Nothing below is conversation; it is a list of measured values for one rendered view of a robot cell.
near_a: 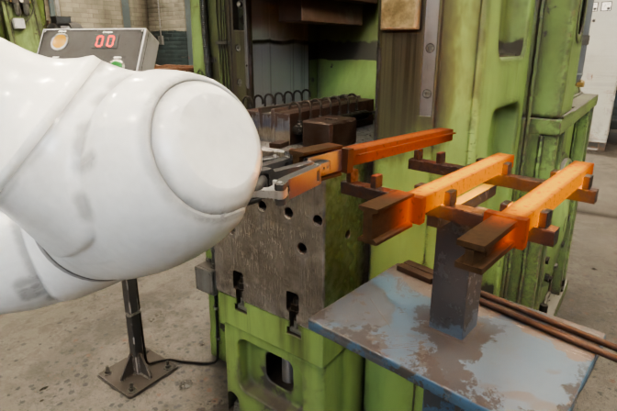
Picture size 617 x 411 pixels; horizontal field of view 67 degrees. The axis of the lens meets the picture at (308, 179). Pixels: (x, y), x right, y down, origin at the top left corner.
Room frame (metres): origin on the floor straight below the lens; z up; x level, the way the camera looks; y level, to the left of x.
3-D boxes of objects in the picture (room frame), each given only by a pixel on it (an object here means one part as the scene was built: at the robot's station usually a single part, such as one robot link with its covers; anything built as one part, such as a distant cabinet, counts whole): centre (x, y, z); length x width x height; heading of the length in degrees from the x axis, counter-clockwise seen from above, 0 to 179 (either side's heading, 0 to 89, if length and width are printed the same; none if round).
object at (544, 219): (0.61, -0.34, 0.95); 0.23 x 0.06 x 0.02; 138
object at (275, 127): (1.35, 0.00, 0.96); 0.42 x 0.20 x 0.09; 144
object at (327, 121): (1.13, -0.05, 0.95); 0.12 x 0.08 x 0.06; 144
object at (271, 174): (0.54, 0.04, 0.99); 0.11 x 0.01 x 0.04; 133
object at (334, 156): (0.61, -0.02, 1.00); 0.07 x 0.01 x 0.03; 138
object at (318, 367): (1.33, -0.05, 0.23); 0.55 x 0.37 x 0.47; 144
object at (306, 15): (1.37, -0.04, 1.24); 0.30 x 0.07 x 0.06; 144
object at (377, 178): (0.78, -0.16, 0.95); 0.23 x 0.06 x 0.02; 138
